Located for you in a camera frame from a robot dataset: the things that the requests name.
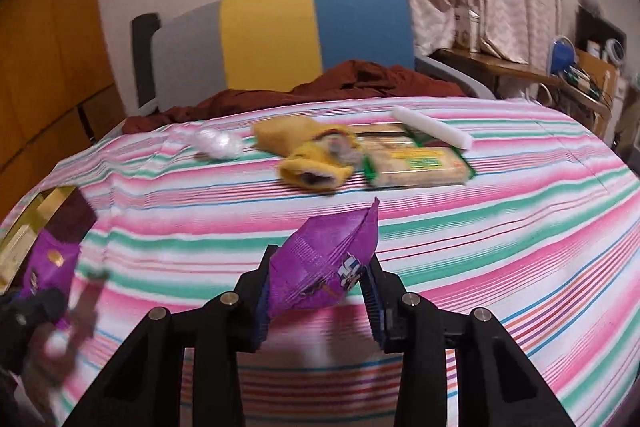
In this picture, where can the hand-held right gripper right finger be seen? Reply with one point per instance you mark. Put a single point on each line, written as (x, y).
(376, 312)

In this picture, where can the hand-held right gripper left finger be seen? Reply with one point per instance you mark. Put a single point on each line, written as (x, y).
(261, 312)

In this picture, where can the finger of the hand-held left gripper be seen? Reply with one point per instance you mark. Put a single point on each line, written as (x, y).
(47, 304)

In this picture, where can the purple snack packet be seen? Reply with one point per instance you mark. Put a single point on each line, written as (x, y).
(320, 257)
(50, 257)

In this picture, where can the gold tin box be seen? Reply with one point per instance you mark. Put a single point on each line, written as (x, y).
(70, 217)

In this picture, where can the white sponge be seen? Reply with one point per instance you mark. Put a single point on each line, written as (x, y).
(430, 127)

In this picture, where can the striped tablecloth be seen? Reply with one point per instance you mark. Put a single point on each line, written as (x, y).
(500, 232)

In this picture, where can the green edged cracker packet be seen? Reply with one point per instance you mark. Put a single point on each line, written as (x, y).
(420, 167)
(380, 134)

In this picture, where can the printed yellow snack packet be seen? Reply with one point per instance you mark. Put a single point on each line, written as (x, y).
(320, 167)

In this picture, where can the white plastic wrap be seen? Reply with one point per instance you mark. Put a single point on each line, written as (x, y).
(217, 143)

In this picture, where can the plain yellow snack packet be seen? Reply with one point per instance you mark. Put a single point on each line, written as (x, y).
(285, 132)

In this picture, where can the dark red cloth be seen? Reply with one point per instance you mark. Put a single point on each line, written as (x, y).
(350, 82)

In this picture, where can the wooden wardrobe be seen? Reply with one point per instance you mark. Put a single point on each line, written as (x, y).
(45, 57)

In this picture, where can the wooden side table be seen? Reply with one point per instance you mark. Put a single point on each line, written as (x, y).
(500, 62)

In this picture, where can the grey yellow blue chair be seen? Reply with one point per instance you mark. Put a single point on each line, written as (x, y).
(270, 32)

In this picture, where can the white carton box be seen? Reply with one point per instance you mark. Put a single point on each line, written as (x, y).
(467, 29)

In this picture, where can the black shelf unit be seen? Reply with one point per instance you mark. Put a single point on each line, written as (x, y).
(600, 27)

